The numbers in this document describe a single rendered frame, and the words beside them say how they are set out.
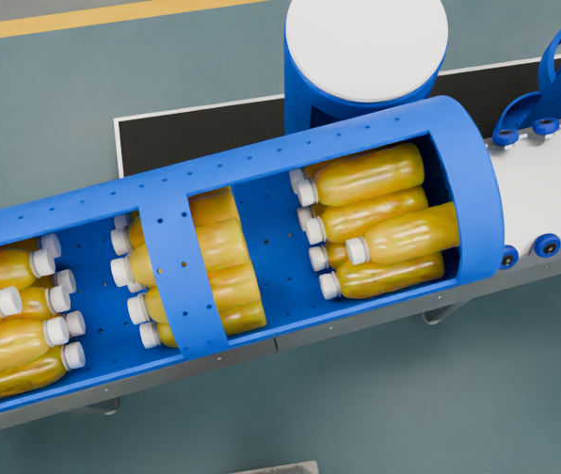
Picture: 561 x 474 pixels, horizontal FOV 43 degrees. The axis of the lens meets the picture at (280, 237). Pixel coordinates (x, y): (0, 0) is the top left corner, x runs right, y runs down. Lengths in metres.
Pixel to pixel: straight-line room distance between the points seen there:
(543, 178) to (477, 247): 0.37
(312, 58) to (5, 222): 0.56
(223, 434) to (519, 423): 0.85
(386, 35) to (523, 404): 1.29
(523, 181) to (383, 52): 0.34
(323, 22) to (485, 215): 0.48
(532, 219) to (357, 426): 1.01
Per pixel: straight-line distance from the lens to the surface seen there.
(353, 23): 1.28
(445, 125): 1.01
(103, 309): 1.22
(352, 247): 1.04
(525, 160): 1.35
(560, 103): 1.80
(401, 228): 1.05
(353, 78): 1.23
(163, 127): 2.19
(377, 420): 2.14
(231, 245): 0.98
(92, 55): 2.52
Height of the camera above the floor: 2.12
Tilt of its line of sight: 75 degrees down
